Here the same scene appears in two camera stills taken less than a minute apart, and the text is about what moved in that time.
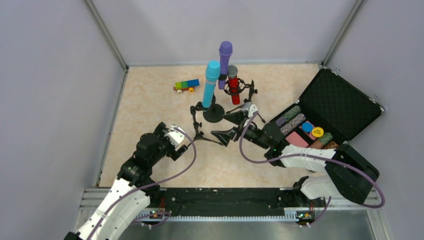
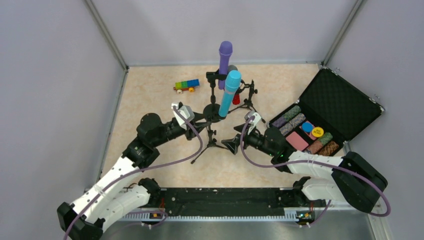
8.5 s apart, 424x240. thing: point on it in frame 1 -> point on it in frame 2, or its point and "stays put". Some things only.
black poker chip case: x=331 y=111 stays put
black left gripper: x=178 y=151 -> x=193 y=122
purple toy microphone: x=225 y=50 stays put
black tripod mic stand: x=198 y=106 -> x=212 y=141
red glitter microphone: x=233 y=84 stays put
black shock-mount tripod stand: x=241 y=85 stays put
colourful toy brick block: x=188 y=85 stays put
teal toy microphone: x=212 y=73 -> x=232 y=81
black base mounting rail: x=229 y=201 stays put
